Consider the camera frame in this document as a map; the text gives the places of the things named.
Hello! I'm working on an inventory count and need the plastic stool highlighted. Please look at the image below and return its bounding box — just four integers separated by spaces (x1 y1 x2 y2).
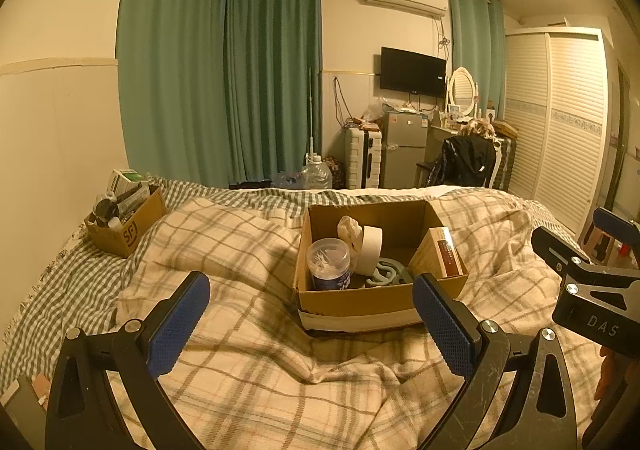
582 222 621 264

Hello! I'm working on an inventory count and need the small cardboard box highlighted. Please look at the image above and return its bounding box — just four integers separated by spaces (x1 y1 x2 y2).
84 184 169 259

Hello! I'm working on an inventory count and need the green and white carton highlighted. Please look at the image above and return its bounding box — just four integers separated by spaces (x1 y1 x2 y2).
110 168 151 196

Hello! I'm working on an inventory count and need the clear water jug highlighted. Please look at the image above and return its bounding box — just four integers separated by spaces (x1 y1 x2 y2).
299 155 334 190

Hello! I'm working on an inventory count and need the wide green curtain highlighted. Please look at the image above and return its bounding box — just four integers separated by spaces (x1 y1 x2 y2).
115 0 227 186

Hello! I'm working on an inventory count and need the white paper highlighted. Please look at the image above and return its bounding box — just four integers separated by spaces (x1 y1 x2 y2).
337 215 364 276

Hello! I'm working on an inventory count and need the gingham bed sheet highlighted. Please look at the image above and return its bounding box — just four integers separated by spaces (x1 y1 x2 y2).
0 175 236 356

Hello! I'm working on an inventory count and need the white louvred wardrobe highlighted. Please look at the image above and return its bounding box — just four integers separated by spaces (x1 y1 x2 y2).
502 27 616 242

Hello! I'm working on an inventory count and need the white suitcase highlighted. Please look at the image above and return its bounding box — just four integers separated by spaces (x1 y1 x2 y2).
342 126 384 190

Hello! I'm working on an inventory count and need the brown paper box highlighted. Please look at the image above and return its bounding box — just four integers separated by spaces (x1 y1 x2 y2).
410 227 464 279

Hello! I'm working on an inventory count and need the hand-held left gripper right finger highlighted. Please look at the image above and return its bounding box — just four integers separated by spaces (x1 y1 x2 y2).
411 272 586 450

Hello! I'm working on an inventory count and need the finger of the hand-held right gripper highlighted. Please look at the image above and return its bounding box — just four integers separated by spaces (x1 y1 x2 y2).
531 226 593 281
592 207 640 246

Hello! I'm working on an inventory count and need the grey flat board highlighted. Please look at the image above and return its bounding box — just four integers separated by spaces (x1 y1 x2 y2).
0 374 52 433

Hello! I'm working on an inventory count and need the black jacket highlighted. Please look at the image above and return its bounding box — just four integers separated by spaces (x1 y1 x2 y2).
430 134 497 189

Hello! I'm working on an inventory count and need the plaid blanket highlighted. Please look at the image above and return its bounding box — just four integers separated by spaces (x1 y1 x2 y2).
107 187 616 450

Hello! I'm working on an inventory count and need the person's right hand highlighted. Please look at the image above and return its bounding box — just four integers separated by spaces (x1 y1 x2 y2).
596 346 626 402

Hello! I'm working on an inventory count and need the oval white mirror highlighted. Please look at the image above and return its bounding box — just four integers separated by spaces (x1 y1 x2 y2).
446 67 479 114

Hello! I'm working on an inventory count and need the black wall television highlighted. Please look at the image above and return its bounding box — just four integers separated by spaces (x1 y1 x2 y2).
379 46 448 99

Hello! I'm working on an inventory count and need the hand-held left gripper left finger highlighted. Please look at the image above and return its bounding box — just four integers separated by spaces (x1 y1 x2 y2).
45 271 211 450

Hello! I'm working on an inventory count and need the white pole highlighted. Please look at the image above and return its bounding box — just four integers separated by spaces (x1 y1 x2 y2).
305 67 319 162

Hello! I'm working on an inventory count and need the clear jar with blue label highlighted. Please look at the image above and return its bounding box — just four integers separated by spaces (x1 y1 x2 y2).
305 238 351 292

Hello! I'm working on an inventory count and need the patterned bag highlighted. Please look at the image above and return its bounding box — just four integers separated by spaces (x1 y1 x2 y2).
325 157 346 190

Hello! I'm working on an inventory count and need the blond wig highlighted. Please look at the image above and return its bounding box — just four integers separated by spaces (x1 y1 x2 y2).
459 119 496 142

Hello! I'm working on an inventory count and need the clear plastic bag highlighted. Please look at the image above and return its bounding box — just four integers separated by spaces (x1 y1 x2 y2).
362 97 386 124

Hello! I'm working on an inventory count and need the black round jar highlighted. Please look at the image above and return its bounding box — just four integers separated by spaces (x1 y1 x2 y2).
94 198 121 226

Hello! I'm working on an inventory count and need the grey mini fridge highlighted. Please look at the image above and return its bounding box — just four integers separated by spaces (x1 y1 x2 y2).
380 109 429 190

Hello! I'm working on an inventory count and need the brown suitcase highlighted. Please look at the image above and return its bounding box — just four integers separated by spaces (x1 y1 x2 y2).
495 137 517 191

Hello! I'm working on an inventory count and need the narrow teal curtain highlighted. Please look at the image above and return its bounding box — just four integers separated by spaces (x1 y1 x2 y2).
447 0 506 117

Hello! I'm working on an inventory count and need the white tape roll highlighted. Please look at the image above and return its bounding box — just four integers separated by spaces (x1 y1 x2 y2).
359 225 384 277

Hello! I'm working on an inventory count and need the large cardboard box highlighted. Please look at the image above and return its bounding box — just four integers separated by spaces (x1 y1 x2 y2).
292 200 469 333

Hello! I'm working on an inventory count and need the dark green curtain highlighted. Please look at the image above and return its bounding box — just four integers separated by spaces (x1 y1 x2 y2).
222 0 322 184

